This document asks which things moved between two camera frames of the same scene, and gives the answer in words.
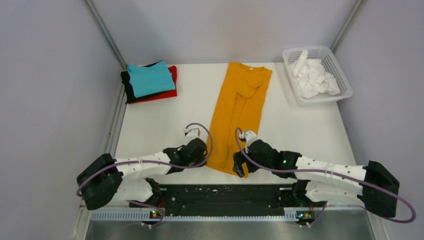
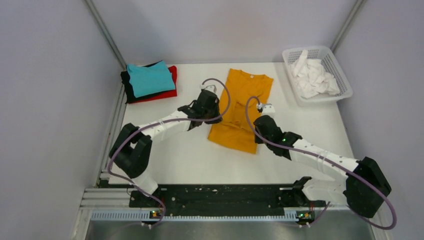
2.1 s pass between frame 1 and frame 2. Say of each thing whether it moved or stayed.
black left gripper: moved
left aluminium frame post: stayed
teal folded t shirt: stayed
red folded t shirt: stayed
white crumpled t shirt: stayed
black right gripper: moved
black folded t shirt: stayed
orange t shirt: moved
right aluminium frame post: stayed
